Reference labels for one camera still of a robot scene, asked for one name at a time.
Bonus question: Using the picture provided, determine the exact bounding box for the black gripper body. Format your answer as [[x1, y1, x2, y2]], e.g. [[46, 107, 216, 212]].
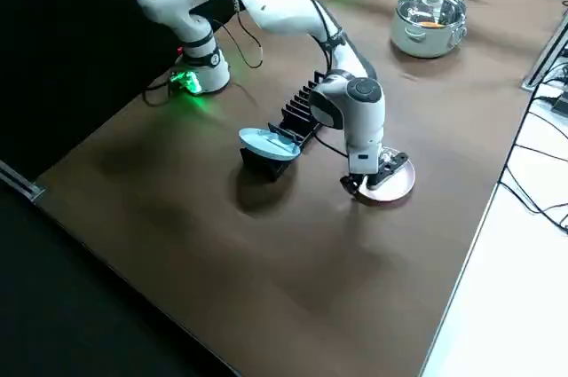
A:
[[348, 171, 379, 190]]

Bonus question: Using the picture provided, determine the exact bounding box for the white round plate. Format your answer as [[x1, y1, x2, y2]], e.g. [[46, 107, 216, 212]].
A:
[[354, 156, 417, 207]]

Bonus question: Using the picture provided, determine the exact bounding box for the light blue round plate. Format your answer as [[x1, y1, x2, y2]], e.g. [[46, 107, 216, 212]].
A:
[[238, 126, 303, 162]]

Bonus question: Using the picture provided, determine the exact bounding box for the black slotted drying rack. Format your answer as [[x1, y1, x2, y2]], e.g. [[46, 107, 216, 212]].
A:
[[239, 69, 328, 184]]

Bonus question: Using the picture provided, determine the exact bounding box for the pale green cooking pot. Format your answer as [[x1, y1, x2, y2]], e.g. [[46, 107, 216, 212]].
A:
[[390, 0, 469, 60]]

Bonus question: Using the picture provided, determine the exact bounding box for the glass pot lid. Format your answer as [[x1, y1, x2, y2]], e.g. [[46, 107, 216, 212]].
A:
[[395, 0, 468, 29]]

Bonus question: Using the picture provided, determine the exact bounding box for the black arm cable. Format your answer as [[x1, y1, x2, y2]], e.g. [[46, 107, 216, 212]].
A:
[[211, 0, 267, 70]]

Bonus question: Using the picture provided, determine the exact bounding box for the black cable bundle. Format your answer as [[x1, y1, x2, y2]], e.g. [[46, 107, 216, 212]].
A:
[[495, 79, 568, 236]]

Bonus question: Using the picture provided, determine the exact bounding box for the silver aluminium post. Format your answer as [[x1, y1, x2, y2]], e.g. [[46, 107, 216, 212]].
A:
[[522, 8, 568, 90]]

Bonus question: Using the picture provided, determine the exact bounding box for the silver aluminium frame rail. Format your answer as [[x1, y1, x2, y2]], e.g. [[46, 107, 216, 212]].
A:
[[0, 158, 46, 201]]

